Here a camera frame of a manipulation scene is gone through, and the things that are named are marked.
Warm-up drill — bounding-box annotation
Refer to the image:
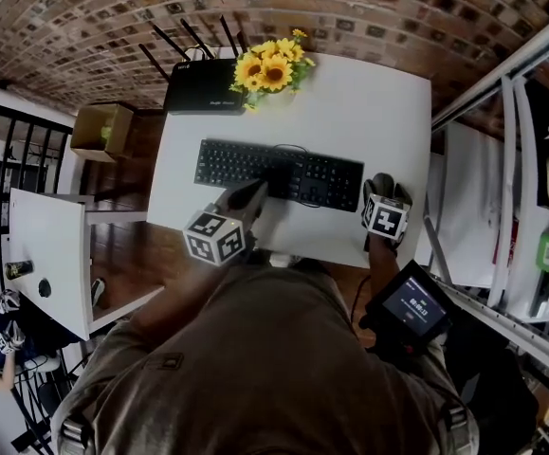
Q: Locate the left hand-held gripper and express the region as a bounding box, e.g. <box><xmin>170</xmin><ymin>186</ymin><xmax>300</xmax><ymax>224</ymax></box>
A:
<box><xmin>182</xmin><ymin>180</ymin><xmax>269</xmax><ymax>268</ymax></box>

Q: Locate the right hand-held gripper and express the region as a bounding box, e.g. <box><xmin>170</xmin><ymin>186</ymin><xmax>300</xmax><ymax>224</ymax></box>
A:
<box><xmin>361</xmin><ymin>179</ymin><xmax>413</xmax><ymax>251</ymax></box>

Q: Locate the black keyboard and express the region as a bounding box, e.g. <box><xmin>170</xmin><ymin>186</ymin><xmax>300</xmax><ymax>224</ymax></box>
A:
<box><xmin>192</xmin><ymin>137</ymin><xmax>366</xmax><ymax>214</ymax></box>

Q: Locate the person's left forearm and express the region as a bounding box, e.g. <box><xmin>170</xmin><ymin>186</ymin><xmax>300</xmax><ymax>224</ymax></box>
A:
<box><xmin>129</xmin><ymin>253</ymin><xmax>228</xmax><ymax>336</ymax></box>

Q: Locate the person's right forearm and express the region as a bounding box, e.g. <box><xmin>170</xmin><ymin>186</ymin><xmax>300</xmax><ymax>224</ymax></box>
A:
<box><xmin>367</xmin><ymin>239</ymin><xmax>401</xmax><ymax>293</ymax></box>

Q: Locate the white metal shelving rack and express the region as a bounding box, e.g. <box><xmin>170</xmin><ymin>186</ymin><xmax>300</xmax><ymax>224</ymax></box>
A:
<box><xmin>415</xmin><ymin>0</ymin><xmax>549</xmax><ymax>455</ymax></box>

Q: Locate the black wrist screen device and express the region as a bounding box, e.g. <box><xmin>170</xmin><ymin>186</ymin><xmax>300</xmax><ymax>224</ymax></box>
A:
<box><xmin>363</xmin><ymin>259</ymin><xmax>453</xmax><ymax>355</ymax></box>

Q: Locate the black router with antennas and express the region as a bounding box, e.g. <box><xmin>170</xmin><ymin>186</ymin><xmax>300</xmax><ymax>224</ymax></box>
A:
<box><xmin>137</xmin><ymin>14</ymin><xmax>249</xmax><ymax>117</ymax></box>

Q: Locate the yellow sunflower bouquet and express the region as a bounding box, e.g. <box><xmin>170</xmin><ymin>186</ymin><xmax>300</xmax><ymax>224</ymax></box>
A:
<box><xmin>229</xmin><ymin>28</ymin><xmax>317</xmax><ymax>114</ymax></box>

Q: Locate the cardboard box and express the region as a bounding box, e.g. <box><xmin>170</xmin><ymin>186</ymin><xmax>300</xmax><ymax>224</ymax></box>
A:
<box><xmin>69</xmin><ymin>103</ymin><xmax>136</xmax><ymax>164</ymax></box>

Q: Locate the person's grey shirt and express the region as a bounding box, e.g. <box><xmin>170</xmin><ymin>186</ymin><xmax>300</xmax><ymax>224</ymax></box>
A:
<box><xmin>50</xmin><ymin>256</ymin><xmax>482</xmax><ymax>455</ymax></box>

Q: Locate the white side desk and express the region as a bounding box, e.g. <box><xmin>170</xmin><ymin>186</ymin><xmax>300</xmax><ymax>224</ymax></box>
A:
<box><xmin>8</xmin><ymin>187</ymin><xmax>164</xmax><ymax>342</ymax></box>

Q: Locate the black metal railing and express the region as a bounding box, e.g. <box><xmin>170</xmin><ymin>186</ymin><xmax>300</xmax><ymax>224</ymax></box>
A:
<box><xmin>0</xmin><ymin>103</ymin><xmax>74</xmax><ymax>293</ymax></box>

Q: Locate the black drink can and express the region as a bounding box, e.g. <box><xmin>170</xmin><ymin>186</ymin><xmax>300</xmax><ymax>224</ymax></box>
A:
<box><xmin>4</xmin><ymin>259</ymin><xmax>35</xmax><ymax>282</ymax></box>

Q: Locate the black folding chair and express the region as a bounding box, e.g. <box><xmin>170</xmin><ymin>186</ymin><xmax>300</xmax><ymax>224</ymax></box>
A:
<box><xmin>10</xmin><ymin>355</ymin><xmax>90</xmax><ymax>455</ymax></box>

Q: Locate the black cable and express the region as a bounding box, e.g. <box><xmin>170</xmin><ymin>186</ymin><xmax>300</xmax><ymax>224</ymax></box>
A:
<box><xmin>270</xmin><ymin>143</ymin><xmax>311</xmax><ymax>156</ymax></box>

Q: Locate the black white strap buckle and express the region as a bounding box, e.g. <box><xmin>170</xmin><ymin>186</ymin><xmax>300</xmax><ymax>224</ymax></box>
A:
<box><xmin>58</xmin><ymin>414</ymin><xmax>90</xmax><ymax>449</ymax></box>
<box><xmin>444</xmin><ymin>405</ymin><xmax>469</xmax><ymax>445</ymax></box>

